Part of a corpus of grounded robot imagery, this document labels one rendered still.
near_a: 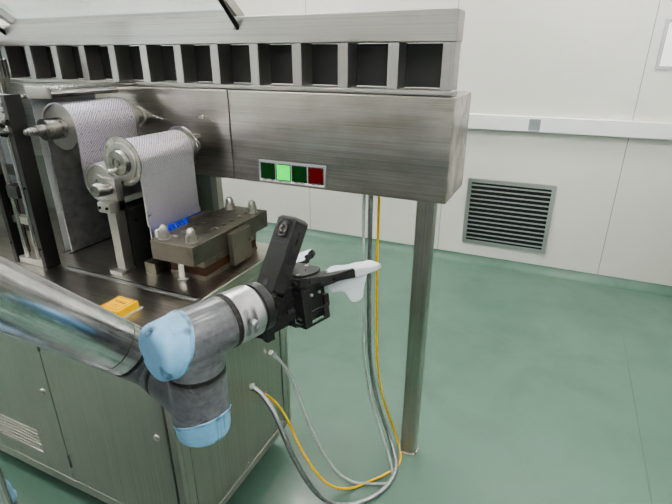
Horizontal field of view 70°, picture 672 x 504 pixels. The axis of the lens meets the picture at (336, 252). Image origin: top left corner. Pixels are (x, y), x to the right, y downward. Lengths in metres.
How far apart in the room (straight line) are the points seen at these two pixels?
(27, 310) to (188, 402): 0.21
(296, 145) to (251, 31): 0.37
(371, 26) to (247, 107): 0.48
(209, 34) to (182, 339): 1.28
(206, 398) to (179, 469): 0.96
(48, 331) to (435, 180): 1.08
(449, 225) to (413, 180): 2.53
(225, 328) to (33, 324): 0.21
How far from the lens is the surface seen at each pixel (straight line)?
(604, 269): 3.98
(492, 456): 2.26
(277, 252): 0.69
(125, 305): 1.41
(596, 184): 3.79
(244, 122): 1.67
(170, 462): 1.61
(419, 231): 1.66
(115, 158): 1.57
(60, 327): 0.67
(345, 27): 1.49
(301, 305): 0.71
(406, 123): 1.43
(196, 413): 0.67
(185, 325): 0.60
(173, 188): 1.65
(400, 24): 1.43
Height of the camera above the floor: 1.55
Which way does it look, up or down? 22 degrees down
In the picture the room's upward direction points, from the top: straight up
